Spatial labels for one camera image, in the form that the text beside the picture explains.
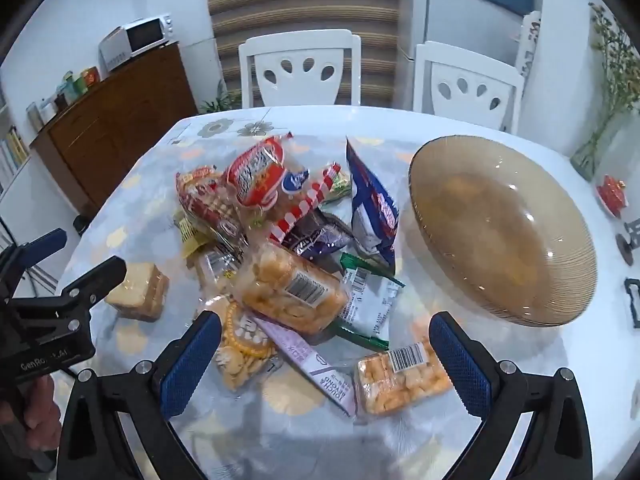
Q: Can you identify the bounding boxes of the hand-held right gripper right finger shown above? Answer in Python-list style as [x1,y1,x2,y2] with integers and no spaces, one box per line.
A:
[430,311,597,480]

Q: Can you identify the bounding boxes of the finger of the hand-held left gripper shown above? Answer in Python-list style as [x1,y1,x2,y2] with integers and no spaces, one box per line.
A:
[7,228,69,274]
[60,255,128,312]

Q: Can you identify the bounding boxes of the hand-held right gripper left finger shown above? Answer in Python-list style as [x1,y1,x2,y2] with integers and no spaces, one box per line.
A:
[55,310,223,480]

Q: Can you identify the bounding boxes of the yellow snack packet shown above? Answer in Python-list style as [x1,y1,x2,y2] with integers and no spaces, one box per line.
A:
[172,210,221,261]

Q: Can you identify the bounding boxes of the blue snack bag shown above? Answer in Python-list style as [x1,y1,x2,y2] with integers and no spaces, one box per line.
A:
[345,136,401,268]

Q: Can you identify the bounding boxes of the person's left hand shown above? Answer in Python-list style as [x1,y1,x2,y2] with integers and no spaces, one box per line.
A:
[0,374,62,435]

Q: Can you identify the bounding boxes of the clear wrapped cake slab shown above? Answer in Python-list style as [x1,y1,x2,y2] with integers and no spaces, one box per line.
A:
[104,261,170,321]

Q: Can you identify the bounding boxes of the round biscuit packet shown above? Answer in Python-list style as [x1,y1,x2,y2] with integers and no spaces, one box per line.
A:
[197,297,281,393]

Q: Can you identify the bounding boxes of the orange cracker packet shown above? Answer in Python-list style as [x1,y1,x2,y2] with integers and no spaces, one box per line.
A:
[354,337,453,416]

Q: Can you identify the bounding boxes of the white bookshelf with books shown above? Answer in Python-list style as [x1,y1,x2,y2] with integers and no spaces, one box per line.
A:
[0,110,32,196]

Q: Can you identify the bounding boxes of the green white snack packet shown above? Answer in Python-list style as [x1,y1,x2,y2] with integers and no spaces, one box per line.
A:
[332,252,406,351]

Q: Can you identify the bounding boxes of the purple white slim box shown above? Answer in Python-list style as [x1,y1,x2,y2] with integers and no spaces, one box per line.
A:
[250,312,358,418]

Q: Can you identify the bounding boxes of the large clear cracker packet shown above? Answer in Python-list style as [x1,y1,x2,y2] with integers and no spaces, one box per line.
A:
[235,242,351,346]

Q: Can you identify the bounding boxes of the red sausage snack packet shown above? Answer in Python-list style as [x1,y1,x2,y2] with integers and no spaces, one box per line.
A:
[175,166,251,256]

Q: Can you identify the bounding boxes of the wooden cabinet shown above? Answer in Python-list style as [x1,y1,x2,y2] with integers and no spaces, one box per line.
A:
[29,40,200,218]

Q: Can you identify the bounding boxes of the green tin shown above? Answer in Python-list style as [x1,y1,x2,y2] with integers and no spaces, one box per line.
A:
[62,71,83,103]

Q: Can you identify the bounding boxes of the purple patterned snack bag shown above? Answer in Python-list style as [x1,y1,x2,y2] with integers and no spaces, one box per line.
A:
[282,210,358,261]

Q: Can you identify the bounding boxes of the red label bread packet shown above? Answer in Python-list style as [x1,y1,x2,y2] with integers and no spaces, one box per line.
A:
[225,132,296,211]

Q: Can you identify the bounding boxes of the red white striped packet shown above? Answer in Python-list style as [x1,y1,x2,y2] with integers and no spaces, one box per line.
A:
[267,161,351,246]

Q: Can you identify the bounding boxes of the white toaster oven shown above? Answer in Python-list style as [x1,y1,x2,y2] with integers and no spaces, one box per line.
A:
[99,27,132,73]

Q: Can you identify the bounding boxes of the green potted plant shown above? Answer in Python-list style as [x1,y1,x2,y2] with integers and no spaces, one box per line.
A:
[200,80,242,114]

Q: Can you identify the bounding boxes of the black metal stand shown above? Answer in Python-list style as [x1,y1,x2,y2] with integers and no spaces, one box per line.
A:
[615,217,640,264]

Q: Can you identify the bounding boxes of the blue label bread packet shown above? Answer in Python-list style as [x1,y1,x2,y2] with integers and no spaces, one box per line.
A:
[274,169,313,223]

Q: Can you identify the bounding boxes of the red ornament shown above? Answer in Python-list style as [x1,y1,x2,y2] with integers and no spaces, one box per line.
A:
[596,175,630,219]

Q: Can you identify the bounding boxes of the white microwave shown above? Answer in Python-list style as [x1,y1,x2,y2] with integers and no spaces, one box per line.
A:
[122,12,179,57]

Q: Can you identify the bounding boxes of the white dining chair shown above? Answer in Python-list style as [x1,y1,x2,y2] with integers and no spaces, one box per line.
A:
[238,29,362,109]
[412,41,526,133]

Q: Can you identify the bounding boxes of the white printed hanging cloth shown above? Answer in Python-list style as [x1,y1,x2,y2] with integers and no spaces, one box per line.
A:
[515,10,544,80]

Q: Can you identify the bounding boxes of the glass vase with plant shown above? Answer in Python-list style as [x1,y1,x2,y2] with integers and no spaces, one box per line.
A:
[587,2,640,126]

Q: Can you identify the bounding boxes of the white refrigerator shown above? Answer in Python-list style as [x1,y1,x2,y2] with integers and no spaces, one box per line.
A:
[400,0,543,133]

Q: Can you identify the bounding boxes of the black metal frame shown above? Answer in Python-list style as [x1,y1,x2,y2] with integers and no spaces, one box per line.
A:
[622,277,640,331]

